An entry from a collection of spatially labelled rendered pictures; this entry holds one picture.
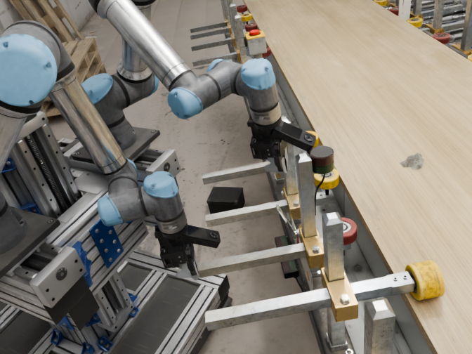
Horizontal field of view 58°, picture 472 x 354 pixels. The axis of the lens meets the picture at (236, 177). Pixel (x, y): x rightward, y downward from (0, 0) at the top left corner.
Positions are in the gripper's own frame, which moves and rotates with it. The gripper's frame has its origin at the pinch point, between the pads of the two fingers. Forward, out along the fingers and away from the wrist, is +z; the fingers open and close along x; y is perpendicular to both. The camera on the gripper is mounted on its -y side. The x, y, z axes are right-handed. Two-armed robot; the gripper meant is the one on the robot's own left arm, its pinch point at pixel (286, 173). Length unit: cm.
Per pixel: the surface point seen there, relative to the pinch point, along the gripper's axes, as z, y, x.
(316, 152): -12.3, -10.6, 4.3
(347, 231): 10.4, -18.0, 10.9
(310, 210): 4.0, -8.4, 9.7
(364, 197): 13.2, -20.9, -4.3
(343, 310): 0.3, -20.9, 39.2
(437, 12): 34, -45, -162
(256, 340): 102, 27, 8
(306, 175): -7.6, -8.2, 8.1
